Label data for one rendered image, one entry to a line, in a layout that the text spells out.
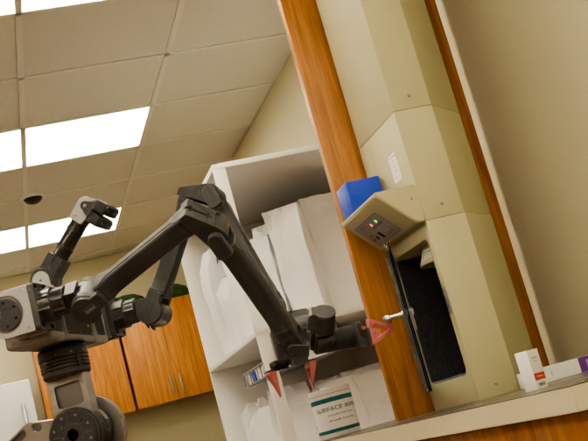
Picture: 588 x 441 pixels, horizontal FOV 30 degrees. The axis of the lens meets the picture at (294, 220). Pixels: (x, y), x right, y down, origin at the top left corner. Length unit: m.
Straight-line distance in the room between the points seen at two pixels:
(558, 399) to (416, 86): 1.36
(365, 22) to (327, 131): 0.41
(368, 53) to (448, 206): 0.47
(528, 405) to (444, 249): 1.03
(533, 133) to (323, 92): 0.62
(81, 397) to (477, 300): 1.09
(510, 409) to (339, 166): 1.43
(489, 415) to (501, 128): 1.44
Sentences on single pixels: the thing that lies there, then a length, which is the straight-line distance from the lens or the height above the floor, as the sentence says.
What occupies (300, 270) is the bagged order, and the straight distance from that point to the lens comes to 4.00.
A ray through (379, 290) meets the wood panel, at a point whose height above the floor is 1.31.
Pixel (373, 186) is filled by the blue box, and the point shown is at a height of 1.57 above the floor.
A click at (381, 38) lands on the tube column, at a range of 2.91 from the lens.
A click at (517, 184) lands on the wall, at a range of 3.23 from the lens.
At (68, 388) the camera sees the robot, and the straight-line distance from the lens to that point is 3.02.
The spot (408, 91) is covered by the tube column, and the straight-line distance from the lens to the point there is 2.88.
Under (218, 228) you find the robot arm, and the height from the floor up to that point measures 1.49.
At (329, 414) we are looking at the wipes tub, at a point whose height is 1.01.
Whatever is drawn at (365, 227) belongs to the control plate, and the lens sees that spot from 2.97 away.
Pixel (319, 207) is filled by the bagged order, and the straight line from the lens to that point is 4.20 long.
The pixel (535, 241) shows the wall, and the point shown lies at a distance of 3.21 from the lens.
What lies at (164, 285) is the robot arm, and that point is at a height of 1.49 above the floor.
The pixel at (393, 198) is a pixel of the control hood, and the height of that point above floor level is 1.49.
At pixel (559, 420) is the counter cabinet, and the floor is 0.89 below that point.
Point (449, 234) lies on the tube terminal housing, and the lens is 2.80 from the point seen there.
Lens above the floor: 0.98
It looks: 11 degrees up
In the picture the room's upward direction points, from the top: 15 degrees counter-clockwise
